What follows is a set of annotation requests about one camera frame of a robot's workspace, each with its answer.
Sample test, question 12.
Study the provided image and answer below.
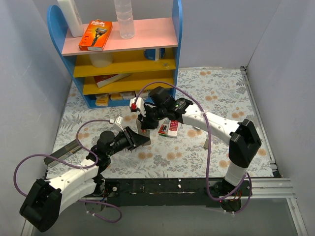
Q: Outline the grey white remote control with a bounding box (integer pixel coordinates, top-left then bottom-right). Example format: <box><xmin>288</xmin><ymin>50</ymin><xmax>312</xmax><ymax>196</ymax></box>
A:
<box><xmin>136</xmin><ymin>120</ymin><xmax>151</xmax><ymax>147</ymax></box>

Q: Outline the grey battery cover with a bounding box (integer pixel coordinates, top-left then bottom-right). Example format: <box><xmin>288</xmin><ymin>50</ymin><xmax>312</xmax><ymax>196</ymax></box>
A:
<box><xmin>204</xmin><ymin>139</ymin><xmax>209</xmax><ymax>149</ymax></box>

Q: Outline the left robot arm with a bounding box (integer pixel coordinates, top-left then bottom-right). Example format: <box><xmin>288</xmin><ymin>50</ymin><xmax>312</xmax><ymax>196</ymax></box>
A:
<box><xmin>20</xmin><ymin>127</ymin><xmax>150</xmax><ymax>232</ymax></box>

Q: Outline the cluster of batteries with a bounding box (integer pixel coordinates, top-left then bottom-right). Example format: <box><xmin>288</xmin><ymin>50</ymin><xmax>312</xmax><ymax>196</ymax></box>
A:
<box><xmin>158</xmin><ymin>124</ymin><xmax>168</xmax><ymax>137</ymax></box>

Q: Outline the red white remote control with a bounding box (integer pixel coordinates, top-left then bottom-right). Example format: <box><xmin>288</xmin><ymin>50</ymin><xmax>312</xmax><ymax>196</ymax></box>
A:
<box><xmin>167</xmin><ymin>120</ymin><xmax>179</xmax><ymax>138</ymax></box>

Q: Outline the floral table mat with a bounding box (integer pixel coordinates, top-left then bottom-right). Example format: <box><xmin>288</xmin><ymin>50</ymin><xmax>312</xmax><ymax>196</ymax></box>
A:
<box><xmin>54</xmin><ymin>69</ymin><xmax>259</xmax><ymax>178</ymax></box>

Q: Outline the yellow sponge pack left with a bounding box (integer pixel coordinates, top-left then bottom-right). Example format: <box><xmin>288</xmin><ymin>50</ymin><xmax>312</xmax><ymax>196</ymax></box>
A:
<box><xmin>95</xmin><ymin>94</ymin><xmax>109</xmax><ymax>107</ymax></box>

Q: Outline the blue shelf unit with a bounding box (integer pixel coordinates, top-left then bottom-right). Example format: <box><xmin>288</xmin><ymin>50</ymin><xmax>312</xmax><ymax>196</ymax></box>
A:
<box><xmin>47</xmin><ymin>0</ymin><xmax>183</xmax><ymax>108</ymax></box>

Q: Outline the black flat bar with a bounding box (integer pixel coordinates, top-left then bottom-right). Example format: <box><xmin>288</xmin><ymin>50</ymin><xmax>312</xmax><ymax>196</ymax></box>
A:
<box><xmin>44</xmin><ymin>140</ymin><xmax>81</xmax><ymax>167</ymax></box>

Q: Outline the blue white carton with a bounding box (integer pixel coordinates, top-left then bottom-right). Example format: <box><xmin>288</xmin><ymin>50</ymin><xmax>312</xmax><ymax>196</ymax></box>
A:
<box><xmin>144</xmin><ymin>48</ymin><xmax>165</xmax><ymax>61</ymax></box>

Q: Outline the white cup on shelf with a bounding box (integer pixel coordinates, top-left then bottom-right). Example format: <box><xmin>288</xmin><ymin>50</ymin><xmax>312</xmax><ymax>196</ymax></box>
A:
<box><xmin>89</xmin><ymin>53</ymin><xmax>114</xmax><ymax>68</ymax></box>

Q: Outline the orange razor box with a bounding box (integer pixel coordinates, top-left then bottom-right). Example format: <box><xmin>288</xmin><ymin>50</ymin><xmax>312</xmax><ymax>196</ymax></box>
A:
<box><xmin>78</xmin><ymin>20</ymin><xmax>113</xmax><ymax>52</ymax></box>

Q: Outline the clear plastic water bottle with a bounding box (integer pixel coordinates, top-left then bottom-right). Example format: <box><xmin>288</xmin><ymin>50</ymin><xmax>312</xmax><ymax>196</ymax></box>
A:
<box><xmin>114</xmin><ymin>0</ymin><xmax>135</xmax><ymax>39</ymax></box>

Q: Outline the white bottle on shelf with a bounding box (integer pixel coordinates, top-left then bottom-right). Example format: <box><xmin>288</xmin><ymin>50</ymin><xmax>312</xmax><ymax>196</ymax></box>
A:
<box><xmin>57</xmin><ymin>0</ymin><xmax>84</xmax><ymax>37</ymax></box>

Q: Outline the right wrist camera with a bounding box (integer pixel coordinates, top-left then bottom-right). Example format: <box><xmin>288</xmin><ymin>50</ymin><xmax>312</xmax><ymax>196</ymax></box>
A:
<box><xmin>129</xmin><ymin>97</ymin><xmax>146</xmax><ymax>121</ymax></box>

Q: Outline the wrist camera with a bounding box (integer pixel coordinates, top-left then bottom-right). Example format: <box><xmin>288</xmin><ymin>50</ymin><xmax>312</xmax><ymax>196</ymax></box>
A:
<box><xmin>129</xmin><ymin>97</ymin><xmax>146</xmax><ymax>121</ymax></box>
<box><xmin>109</xmin><ymin>116</ymin><xmax>124</xmax><ymax>132</ymax></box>

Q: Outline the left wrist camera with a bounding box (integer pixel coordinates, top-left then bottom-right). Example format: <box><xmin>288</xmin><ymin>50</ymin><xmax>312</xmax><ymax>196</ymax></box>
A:
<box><xmin>109</xmin><ymin>116</ymin><xmax>124</xmax><ymax>132</ymax></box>

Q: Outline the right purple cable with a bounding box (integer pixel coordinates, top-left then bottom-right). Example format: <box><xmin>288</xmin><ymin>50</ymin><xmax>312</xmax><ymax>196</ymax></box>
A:
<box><xmin>136</xmin><ymin>81</ymin><xmax>253</xmax><ymax>214</ymax></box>

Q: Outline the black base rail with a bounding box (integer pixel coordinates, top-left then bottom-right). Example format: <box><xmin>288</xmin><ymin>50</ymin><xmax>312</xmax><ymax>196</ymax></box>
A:
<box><xmin>103</xmin><ymin>177</ymin><xmax>237</xmax><ymax>209</ymax></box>

